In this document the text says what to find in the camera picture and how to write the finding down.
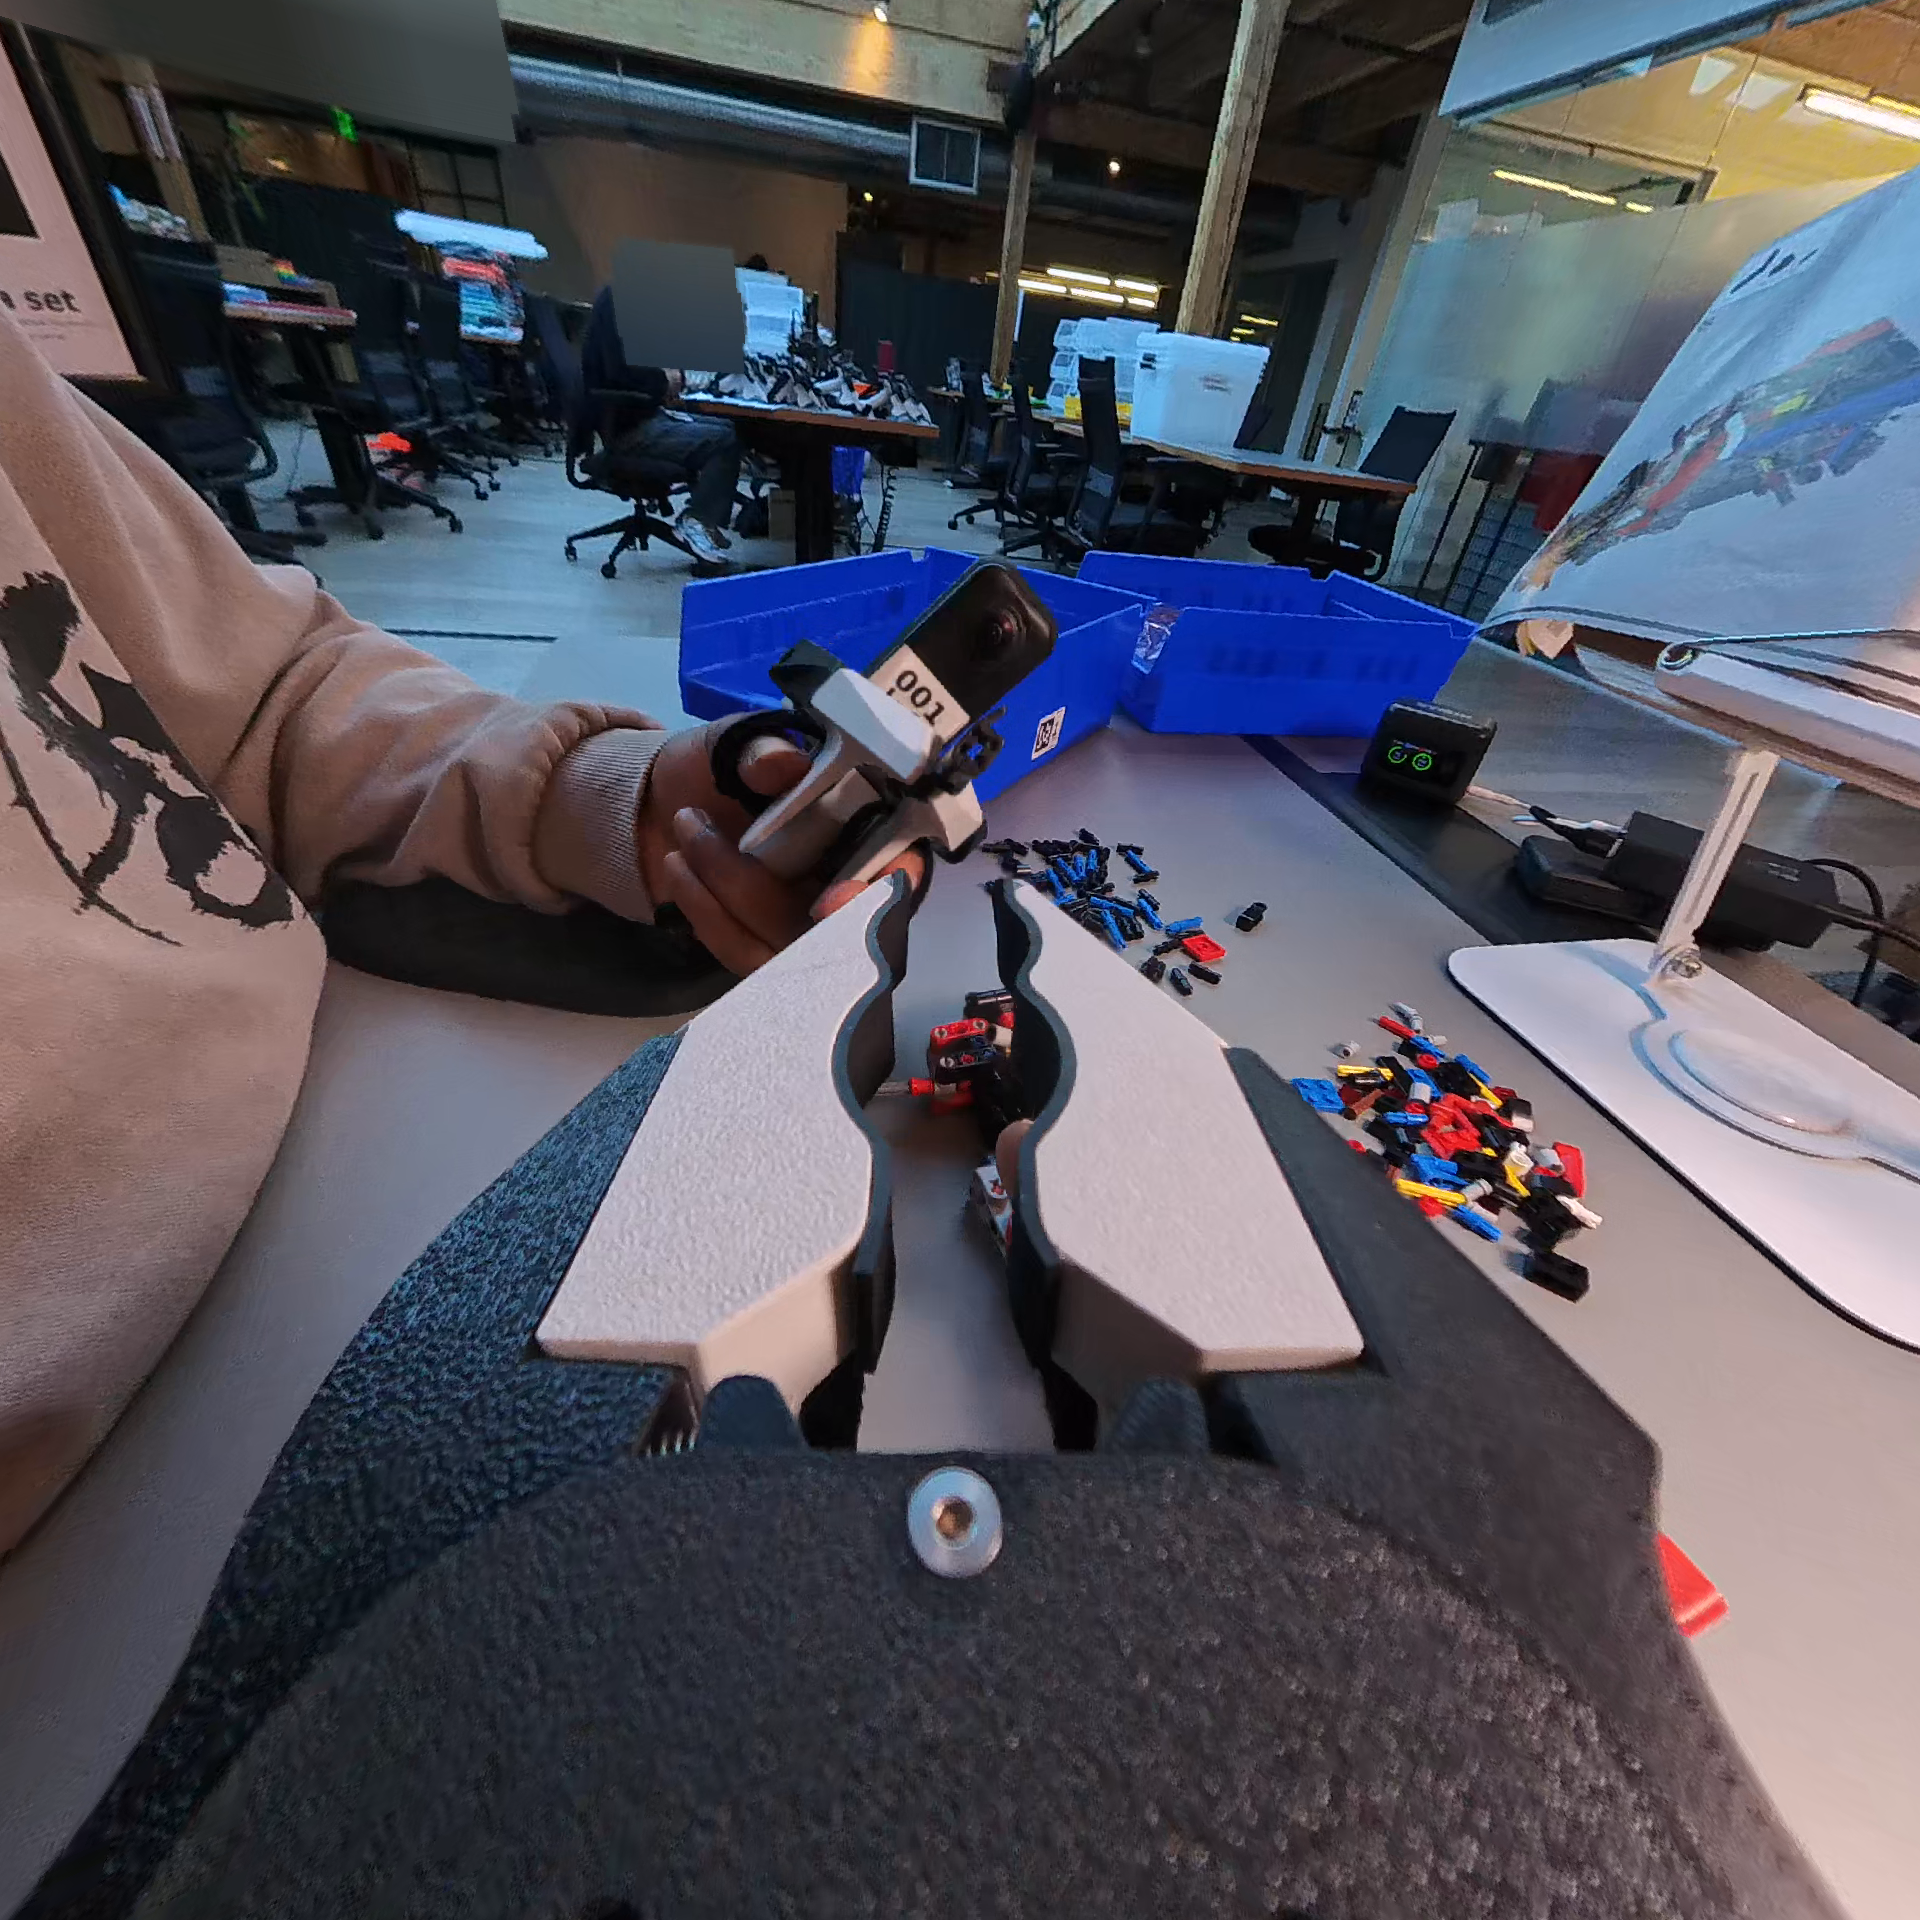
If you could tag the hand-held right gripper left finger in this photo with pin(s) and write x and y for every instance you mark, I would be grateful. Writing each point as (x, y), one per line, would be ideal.
(721, 1186)

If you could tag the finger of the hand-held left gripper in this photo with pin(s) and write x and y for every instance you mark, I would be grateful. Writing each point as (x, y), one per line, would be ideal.
(942, 824)
(877, 729)

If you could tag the lego instruction booklet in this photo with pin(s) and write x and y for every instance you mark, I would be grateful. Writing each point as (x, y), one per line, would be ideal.
(1770, 480)

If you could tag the person's left hand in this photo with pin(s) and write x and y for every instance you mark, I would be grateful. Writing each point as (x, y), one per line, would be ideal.
(708, 886)

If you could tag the pile of black blue pins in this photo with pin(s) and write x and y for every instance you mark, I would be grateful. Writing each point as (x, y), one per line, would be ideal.
(1103, 893)

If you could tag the pile of mixed lego pieces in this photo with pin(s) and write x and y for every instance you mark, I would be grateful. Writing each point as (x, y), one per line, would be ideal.
(1442, 1124)

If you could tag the white storage box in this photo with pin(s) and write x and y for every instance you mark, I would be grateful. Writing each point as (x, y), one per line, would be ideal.
(1199, 390)

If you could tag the black device green display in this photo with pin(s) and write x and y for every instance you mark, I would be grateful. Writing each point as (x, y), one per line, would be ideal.
(1426, 757)

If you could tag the dark office table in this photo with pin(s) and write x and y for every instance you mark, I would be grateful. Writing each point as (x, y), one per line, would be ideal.
(810, 423)

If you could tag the blue storage bin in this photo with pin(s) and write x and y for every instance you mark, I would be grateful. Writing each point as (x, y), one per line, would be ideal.
(782, 644)
(1303, 660)

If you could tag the black desk mat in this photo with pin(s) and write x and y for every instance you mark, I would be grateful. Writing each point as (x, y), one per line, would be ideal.
(1350, 840)

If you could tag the black office chair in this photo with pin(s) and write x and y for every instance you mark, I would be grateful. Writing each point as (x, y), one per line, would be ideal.
(1103, 464)
(1389, 464)

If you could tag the wooden office table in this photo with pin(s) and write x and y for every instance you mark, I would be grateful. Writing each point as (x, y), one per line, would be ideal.
(1274, 462)

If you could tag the framed marker sign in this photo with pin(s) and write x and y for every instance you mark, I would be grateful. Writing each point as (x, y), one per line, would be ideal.
(60, 228)

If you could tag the black power adapter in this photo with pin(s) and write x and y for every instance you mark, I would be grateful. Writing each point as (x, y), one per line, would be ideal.
(1726, 886)

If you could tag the clear bag of lego parts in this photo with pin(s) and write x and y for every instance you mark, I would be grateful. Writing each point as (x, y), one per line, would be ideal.
(1154, 637)

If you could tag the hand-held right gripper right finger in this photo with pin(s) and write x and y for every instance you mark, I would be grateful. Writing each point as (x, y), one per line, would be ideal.
(1186, 1200)

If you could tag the person's left forearm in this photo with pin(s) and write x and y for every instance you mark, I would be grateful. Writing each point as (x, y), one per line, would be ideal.
(452, 749)

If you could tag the lego car model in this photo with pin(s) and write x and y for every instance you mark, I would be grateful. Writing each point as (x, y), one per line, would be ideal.
(961, 1049)

